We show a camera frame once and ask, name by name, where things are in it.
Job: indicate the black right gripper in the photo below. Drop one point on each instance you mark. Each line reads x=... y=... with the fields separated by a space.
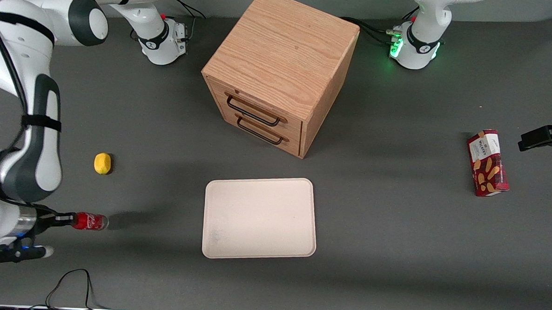
x=46 y=220

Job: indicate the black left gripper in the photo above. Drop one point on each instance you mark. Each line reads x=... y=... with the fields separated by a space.
x=539 y=137

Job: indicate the red coke bottle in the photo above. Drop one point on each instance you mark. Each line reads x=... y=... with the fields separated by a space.
x=91 y=221

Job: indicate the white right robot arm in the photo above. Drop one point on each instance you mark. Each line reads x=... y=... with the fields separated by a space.
x=38 y=163

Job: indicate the beige rectangular tray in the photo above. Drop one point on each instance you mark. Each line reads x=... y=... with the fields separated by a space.
x=259 y=219

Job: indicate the red tartan shortbread box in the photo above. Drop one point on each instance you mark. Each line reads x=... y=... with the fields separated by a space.
x=487 y=164

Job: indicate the yellow lemon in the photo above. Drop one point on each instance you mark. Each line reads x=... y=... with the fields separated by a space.
x=102 y=163

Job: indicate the oak drawer front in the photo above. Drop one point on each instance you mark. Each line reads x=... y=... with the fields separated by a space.
x=293 y=146
x=294 y=129

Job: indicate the oak wooden drawer cabinet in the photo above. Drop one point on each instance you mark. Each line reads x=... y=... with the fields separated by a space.
x=280 y=48

